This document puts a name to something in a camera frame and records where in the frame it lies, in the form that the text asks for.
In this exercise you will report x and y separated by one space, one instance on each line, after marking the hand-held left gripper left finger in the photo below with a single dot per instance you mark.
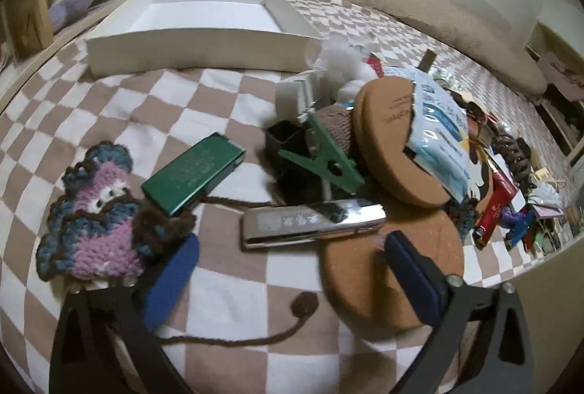
173 280

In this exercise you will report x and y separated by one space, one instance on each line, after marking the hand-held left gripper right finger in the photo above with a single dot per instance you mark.
413 280

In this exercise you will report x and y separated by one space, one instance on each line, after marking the silver harmonica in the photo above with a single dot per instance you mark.
315 223

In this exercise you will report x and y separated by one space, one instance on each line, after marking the round cork coaster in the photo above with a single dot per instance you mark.
360 270

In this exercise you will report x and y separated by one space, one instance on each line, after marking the checkered bed sheet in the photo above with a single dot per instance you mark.
228 293

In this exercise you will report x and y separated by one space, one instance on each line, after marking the purple blue crochet piece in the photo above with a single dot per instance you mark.
96 229

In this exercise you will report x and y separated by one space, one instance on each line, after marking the green metal lighter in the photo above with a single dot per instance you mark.
191 175

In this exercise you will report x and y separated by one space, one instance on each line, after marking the panda round coaster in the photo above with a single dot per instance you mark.
478 175

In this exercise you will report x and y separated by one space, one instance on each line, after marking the green plastic clip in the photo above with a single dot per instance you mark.
319 156

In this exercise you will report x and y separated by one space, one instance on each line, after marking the white blue foil packet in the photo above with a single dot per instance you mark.
438 124

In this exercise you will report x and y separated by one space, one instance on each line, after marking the brown hair claw clip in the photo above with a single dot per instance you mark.
513 156

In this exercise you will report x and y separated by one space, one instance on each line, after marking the brown knit piece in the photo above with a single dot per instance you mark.
335 124

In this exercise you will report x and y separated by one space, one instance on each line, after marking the small black open box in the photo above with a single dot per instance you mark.
283 143

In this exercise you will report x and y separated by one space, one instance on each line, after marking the small white plastic box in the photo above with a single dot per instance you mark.
289 95

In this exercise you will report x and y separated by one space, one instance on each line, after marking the white cotton fluff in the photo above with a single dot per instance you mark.
346 63

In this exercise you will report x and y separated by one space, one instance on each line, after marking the shallow white box lid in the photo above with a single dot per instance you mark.
182 49

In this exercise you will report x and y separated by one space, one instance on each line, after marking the open closet with clothes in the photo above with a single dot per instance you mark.
556 70

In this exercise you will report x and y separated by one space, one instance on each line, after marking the purple plush toy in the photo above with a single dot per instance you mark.
75 3

